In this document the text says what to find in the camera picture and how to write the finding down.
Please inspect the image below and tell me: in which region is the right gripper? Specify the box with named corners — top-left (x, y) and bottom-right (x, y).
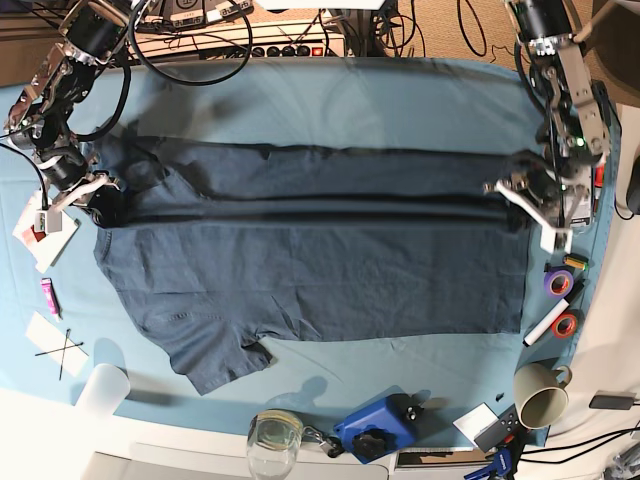
top-left (34, 149), bottom-right (125, 228)

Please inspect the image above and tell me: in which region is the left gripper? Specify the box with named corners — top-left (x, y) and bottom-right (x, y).
top-left (483, 164), bottom-right (585, 233)

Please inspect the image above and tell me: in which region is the dark blue T-shirt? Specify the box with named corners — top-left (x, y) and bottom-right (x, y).
top-left (95, 137), bottom-right (529, 395)

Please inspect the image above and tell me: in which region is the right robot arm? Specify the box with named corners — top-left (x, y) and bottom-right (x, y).
top-left (4, 1), bottom-right (132, 233)

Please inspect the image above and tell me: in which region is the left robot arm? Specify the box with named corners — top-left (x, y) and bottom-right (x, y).
top-left (485, 1), bottom-right (611, 251)

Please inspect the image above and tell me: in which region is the white paper with red swatch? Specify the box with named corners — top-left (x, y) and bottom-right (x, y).
top-left (12, 190), bottom-right (79, 273)

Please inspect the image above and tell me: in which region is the green yellow battery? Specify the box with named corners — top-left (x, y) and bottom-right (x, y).
top-left (562, 254), bottom-right (589, 271)

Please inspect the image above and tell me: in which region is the purple tape roll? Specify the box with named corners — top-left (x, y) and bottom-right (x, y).
top-left (543, 267), bottom-right (574, 299)

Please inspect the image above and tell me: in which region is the pink glue tube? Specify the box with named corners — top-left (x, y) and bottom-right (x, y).
top-left (40, 278), bottom-right (62, 322)

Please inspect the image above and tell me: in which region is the black marker pen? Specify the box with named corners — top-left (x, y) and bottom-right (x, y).
top-left (564, 280), bottom-right (585, 304)

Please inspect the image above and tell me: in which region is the white marker pen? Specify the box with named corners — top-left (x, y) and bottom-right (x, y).
top-left (523, 298), bottom-right (570, 347)

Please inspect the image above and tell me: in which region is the black hairpin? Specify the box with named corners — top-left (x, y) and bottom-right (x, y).
top-left (34, 342), bottom-right (84, 357)
top-left (58, 328), bottom-right (71, 381)

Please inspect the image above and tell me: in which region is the light blue table cloth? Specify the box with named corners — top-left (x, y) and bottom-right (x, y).
top-left (0, 55), bottom-right (623, 450)

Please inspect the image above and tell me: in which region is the red tape roll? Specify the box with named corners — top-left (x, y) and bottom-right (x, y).
top-left (551, 312), bottom-right (578, 339)

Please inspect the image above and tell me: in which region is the white paper card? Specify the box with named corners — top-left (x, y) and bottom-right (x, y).
top-left (25, 312), bottom-right (89, 377)

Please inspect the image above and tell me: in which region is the translucent plastic cup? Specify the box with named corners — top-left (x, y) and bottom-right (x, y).
top-left (75, 363), bottom-right (131, 419)

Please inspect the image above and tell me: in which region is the beige ceramic mug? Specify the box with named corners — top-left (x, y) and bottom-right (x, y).
top-left (513, 363), bottom-right (573, 430)

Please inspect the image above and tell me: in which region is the black power adapter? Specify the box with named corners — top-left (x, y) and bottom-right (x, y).
top-left (589, 393), bottom-right (639, 411)

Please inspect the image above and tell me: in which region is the white business card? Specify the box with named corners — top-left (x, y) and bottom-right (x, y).
top-left (453, 403), bottom-right (498, 443)

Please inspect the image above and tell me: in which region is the grey remote control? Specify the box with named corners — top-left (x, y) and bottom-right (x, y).
top-left (474, 404), bottom-right (521, 453)

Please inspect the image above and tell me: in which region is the white power strip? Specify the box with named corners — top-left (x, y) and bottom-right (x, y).
top-left (136, 19), bottom-right (348, 60)

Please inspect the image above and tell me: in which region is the blue box with black knob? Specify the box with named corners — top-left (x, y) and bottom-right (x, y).
top-left (333, 394), bottom-right (423, 464)

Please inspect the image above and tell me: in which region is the blue clamp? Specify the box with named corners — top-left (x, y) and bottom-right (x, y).
top-left (463, 430), bottom-right (529, 480)

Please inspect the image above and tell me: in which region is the clear glass jar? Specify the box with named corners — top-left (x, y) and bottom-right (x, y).
top-left (246, 409), bottom-right (304, 479)

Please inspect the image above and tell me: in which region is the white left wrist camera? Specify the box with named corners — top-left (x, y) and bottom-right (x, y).
top-left (540, 226), bottom-right (573, 254)

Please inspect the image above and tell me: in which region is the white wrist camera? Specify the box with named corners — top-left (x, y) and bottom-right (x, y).
top-left (33, 208), bottom-right (63, 235)
top-left (540, 226), bottom-right (573, 254)

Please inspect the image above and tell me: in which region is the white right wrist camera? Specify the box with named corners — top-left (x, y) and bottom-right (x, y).
top-left (33, 208), bottom-right (63, 235)

